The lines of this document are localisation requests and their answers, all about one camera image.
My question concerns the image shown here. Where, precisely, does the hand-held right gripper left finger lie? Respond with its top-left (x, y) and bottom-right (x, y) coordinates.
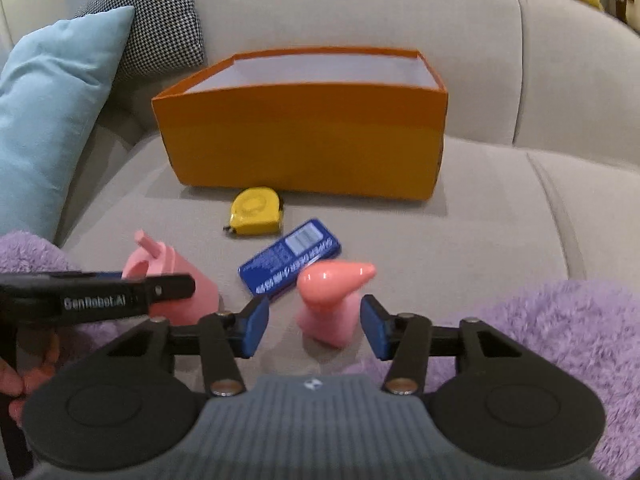
top-left (107, 296), bottom-right (271, 397)

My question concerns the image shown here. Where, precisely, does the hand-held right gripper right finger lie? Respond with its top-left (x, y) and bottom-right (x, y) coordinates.
top-left (361, 294), bottom-right (526, 395)

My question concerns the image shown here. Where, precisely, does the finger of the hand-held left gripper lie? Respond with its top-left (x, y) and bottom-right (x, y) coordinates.
top-left (95, 271), bottom-right (197, 311)

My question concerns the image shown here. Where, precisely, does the pink watering cup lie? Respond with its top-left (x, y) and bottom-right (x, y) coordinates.
top-left (121, 230), bottom-right (221, 326)

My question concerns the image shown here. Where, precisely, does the pink spray bottle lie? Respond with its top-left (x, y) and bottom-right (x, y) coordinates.
top-left (295, 261), bottom-right (377, 349)

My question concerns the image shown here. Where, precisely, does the blue packet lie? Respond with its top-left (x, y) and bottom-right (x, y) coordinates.
top-left (238, 218), bottom-right (342, 302)

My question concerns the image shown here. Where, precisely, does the orange cardboard box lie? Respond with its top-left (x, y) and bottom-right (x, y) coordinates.
top-left (151, 46), bottom-right (448, 202)

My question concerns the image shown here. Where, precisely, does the person's left hand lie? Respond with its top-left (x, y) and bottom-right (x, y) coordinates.
top-left (0, 332), bottom-right (62, 428)

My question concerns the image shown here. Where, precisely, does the yellow tape measure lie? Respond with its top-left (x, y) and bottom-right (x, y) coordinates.
top-left (223, 187), bottom-right (286, 236)

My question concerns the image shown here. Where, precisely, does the beige sofa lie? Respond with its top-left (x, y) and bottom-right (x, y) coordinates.
top-left (0, 0), bottom-right (640, 351)

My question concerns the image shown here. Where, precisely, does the purple fluffy blanket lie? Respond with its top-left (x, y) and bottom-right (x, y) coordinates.
top-left (0, 230), bottom-right (640, 480)

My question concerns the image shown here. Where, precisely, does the light blue pillow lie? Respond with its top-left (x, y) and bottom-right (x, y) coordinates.
top-left (0, 6), bottom-right (137, 242)

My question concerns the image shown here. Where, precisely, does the houndstooth pillow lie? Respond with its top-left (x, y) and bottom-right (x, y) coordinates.
top-left (74, 0), bottom-right (206, 79)

